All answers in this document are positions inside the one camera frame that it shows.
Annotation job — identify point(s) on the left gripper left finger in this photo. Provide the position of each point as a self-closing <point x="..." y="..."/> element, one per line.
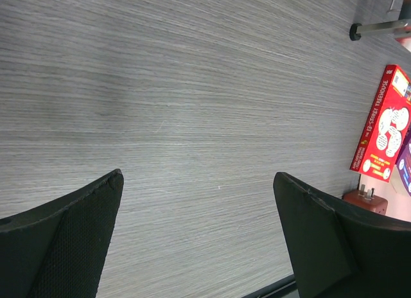
<point x="58" y="249"/>

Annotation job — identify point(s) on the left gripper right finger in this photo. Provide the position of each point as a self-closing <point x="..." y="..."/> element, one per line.
<point x="338" y="249"/>

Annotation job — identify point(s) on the steel dish rack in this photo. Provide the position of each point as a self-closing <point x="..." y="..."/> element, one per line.
<point x="400" y="28"/>

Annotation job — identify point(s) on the red power adapter cube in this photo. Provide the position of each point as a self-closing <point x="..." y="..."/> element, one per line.
<point x="367" y="199"/>

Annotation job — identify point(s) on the pink board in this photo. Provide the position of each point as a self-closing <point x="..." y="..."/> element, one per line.
<point x="394" y="192"/>

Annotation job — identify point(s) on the purple treehouse book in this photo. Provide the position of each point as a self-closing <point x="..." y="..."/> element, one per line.
<point x="403" y="166"/>

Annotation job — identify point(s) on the red treehouse book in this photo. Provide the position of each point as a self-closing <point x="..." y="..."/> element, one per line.
<point x="386" y="126"/>

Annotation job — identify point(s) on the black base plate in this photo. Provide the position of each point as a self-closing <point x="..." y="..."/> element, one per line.
<point x="283" y="288"/>

